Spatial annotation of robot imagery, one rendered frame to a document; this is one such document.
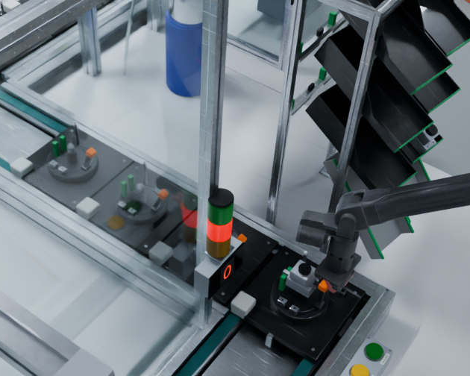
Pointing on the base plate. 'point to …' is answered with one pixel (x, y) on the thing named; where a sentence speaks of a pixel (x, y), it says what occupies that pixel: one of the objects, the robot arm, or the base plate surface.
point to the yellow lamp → (221, 249)
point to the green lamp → (223, 215)
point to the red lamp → (219, 234)
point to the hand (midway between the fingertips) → (332, 289)
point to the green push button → (374, 351)
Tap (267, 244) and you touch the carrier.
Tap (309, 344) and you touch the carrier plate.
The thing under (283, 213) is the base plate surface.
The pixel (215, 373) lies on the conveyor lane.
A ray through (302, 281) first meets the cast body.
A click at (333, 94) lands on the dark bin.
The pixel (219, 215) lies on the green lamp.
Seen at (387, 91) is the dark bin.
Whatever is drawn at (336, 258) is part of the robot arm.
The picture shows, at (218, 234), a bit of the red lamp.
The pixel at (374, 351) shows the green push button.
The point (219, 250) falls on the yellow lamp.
